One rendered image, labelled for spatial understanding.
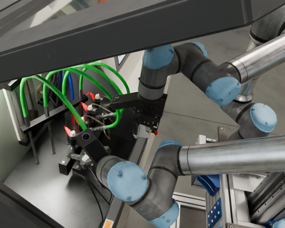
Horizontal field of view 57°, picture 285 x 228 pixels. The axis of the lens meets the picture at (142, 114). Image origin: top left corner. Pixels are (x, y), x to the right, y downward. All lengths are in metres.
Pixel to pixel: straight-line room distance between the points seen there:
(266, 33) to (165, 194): 0.64
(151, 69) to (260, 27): 0.46
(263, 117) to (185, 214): 1.06
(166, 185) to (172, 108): 2.33
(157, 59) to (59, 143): 0.90
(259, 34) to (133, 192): 0.70
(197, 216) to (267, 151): 1.46
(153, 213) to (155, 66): 0.35
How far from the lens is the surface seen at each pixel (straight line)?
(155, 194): 0.60
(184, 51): 0.73
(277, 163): 0.59
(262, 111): 1.18
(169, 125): 2.74
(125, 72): 1.53
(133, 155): 1.23
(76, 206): 1.23
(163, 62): 0.66
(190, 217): 1.99
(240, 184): 1.31
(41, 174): 1.33
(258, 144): 0.60
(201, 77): 0.68
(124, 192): 0.54
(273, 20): 0.97
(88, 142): 0.72
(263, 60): 0.77
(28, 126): 1.16
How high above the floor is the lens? 1.94
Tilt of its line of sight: 44 degrees down
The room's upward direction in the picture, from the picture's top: 11 degrees clockwise
